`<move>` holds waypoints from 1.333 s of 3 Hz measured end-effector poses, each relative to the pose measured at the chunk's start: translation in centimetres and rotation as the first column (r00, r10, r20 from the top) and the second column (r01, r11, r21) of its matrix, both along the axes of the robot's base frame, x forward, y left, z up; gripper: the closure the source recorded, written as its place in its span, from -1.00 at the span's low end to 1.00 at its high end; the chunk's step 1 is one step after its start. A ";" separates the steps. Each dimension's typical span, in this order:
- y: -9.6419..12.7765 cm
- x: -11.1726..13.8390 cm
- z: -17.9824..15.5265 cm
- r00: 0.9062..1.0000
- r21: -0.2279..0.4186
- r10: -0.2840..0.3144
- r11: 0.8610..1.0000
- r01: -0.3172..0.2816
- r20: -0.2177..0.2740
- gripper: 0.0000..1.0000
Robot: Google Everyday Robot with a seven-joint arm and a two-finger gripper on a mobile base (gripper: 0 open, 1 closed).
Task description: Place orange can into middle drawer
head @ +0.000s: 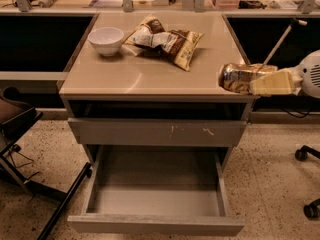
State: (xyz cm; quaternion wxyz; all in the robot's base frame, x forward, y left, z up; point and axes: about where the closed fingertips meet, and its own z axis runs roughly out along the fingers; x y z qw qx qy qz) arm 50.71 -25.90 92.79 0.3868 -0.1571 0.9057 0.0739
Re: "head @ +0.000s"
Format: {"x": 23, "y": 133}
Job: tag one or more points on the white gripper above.
{"x": 310, "y": 74}

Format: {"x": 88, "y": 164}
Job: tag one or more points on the crushed orange soda can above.
{"x": 237, "y": 77}

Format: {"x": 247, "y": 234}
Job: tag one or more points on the grey drawer cabinet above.
{"x": 149, "y": 87}

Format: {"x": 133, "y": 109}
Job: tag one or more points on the open grey lower drawer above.
{"x": 162, "y": 190}

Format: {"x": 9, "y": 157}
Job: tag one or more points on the grey closed drawer front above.
{"x": 152, "y": 132}

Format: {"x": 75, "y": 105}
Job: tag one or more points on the brown chip bag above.
{"x": 177, "y": 46}

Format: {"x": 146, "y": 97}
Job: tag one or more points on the white ceramic bowl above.
{"x": 107, "y": 41}

